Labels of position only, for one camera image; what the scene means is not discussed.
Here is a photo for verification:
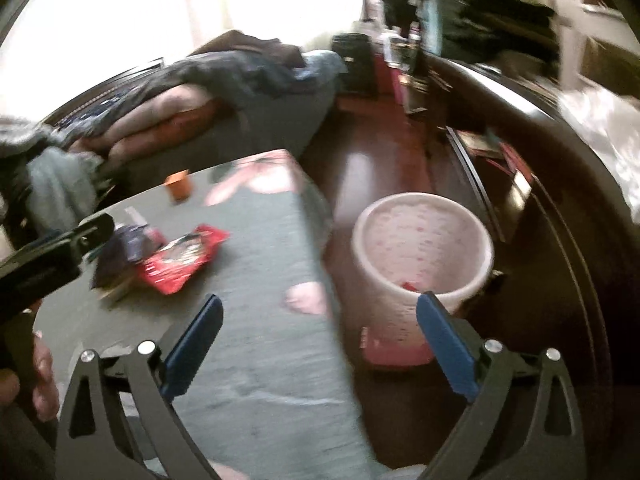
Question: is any pink white trash bin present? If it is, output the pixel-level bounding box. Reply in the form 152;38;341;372
352;192;495;370

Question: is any dark blue snack wrapper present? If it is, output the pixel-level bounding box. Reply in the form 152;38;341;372
91;224;166;288

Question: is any floral grey tablecloth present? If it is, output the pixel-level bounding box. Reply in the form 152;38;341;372
36;150;382;479

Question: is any black suitcase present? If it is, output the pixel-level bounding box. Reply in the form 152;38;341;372
331;32;378;98

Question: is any person's left hand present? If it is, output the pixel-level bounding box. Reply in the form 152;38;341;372
0;330;60;422

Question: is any small orange box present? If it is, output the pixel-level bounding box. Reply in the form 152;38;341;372
164;170;193;203

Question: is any red snack wrapper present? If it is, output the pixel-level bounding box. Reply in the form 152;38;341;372
137;224;230;296

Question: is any dark wooden dresser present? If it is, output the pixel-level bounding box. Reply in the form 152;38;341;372
410;52;639;479

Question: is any dark wooden bed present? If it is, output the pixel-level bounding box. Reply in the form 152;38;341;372
54;50;346;193

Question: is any light blue fleece garment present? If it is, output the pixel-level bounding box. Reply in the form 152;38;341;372
1;116;102;236

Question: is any pink and blue quilt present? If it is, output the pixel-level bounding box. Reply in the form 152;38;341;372
56;30;346;157

